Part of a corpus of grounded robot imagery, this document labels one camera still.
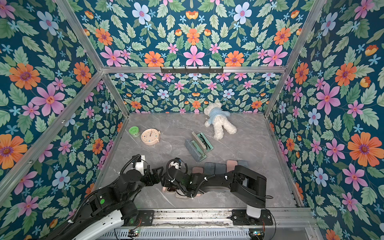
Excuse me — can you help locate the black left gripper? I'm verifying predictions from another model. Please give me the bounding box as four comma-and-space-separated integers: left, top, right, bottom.
122, 167, 165, 203

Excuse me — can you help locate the grey case with olive glasses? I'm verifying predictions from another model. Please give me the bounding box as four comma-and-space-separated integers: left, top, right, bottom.
185, 140, 207, 162

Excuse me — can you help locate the pink case with purple glasses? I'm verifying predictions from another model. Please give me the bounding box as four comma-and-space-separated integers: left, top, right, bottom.
226, 160, 238, 173

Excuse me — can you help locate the grey case with red glasses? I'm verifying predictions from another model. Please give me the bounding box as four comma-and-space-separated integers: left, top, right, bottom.
238, 161, 249, 168

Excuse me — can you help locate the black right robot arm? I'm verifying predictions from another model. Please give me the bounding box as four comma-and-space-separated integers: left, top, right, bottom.
161, 158, 272, 219

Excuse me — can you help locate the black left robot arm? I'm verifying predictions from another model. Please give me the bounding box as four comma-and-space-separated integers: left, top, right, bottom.
41, 155, 164, 240

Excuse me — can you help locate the cream round alarm clock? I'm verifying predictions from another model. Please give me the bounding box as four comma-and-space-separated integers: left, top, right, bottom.
141, 128, 161, 146

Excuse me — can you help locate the green lidded round container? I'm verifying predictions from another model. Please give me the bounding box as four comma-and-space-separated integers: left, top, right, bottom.
129, 126, 141, 138

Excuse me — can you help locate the white teddy bear blue shirt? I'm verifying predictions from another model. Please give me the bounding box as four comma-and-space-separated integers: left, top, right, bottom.
204, 102, 237, 140

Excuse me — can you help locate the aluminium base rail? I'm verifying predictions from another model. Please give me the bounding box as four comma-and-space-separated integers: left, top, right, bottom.
138, 208, 318, 228

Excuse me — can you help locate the black hook rail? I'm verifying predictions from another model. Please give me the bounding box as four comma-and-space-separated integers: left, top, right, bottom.
160, 67, 224, 74

